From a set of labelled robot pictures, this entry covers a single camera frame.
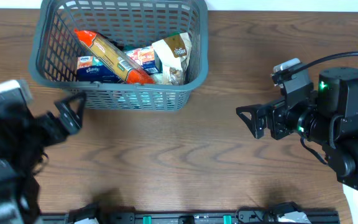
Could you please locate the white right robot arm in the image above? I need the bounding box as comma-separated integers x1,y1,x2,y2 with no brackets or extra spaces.
236,67,358,223

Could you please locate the grey plastic lattice basket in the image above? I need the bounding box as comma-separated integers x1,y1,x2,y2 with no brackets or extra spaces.
29,0,208,111

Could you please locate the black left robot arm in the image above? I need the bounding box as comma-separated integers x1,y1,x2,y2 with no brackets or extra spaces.
0,89,86,223

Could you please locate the blue Kleenex tissue multipack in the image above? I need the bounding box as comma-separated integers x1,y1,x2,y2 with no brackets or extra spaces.
77,45,163,85

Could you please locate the brown snack packet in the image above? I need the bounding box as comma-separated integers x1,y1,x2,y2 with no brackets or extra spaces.
152,32,192,85

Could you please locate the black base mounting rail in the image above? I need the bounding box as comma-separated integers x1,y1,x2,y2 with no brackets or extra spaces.
38,202,341,224

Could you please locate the orange quick cook spaghetti pack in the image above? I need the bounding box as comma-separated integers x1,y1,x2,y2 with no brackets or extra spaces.
74,29,155,85

